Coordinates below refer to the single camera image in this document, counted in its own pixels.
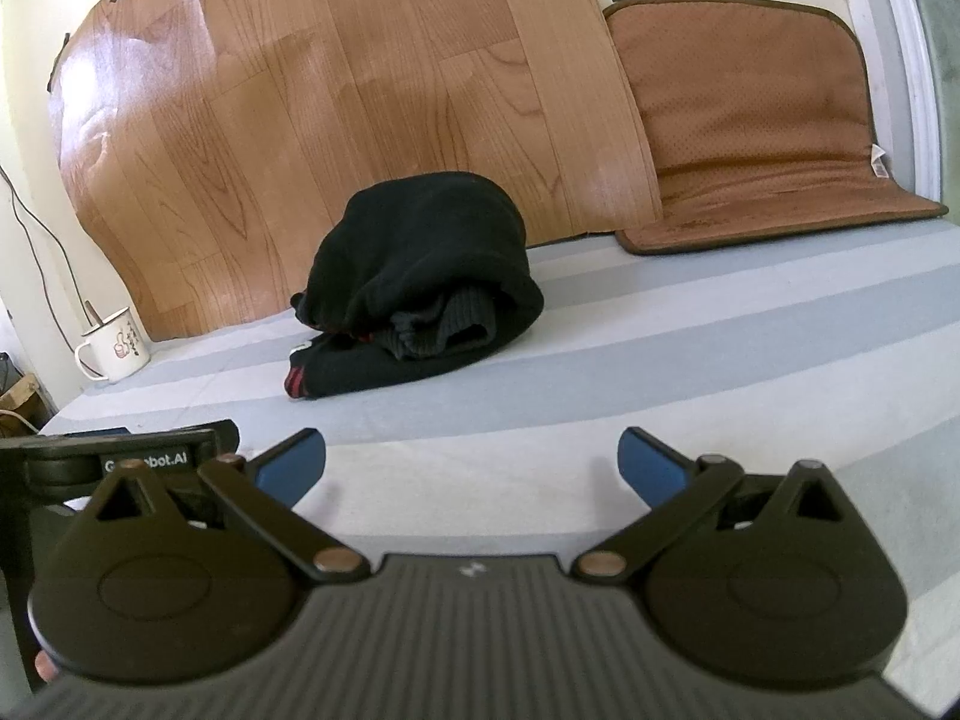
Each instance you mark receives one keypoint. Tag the black patterned knit sweater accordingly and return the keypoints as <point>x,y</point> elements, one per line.
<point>427,255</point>

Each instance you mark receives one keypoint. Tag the person's left hand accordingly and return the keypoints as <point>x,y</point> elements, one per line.
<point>45,666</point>

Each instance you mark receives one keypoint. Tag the wooden box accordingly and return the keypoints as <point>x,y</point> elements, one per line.
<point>21,394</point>

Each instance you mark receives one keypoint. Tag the brown padded mat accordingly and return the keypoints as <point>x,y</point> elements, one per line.
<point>750,105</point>

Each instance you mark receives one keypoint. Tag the white enamel mug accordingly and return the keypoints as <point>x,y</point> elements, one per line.
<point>120,349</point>

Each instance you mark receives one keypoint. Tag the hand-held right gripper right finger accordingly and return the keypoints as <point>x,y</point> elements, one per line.
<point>652,474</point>

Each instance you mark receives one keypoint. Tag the white window frame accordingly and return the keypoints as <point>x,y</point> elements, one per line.
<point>911,52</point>

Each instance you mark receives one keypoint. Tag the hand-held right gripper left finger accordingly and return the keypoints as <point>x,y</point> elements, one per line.
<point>289,469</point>

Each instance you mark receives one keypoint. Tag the grey white striped bedsheet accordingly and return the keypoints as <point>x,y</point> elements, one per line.
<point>675,360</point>

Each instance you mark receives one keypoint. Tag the wood-pattern vinyl sheet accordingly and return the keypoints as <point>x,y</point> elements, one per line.
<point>337,105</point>

